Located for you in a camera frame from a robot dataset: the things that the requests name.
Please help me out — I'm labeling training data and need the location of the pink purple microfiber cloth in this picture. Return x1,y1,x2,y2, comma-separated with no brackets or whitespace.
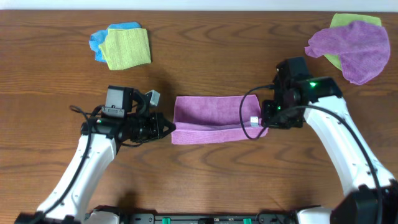
172,95,267,145

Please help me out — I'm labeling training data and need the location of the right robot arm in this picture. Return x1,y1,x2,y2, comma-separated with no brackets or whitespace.
262,57,397,223

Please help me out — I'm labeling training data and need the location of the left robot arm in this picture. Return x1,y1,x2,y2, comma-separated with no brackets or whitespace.
15,85,176,224

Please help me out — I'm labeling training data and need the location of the folded green cloth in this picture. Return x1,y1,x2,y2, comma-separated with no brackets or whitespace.
99,28,152,70

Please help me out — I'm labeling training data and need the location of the dark purple crumpled cloth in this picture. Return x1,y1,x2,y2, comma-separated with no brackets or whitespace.
305,21,391,85

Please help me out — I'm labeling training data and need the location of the blue cloth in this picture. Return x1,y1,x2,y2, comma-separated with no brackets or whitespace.
89,22,141,63

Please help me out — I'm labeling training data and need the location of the light green cloth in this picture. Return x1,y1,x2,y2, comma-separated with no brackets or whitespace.
325,13,382,71

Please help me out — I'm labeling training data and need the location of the right black cable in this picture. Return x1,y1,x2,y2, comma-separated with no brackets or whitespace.
238,84,384,224

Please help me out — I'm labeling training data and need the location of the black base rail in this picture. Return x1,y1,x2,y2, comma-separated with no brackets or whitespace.
83,205,321,224

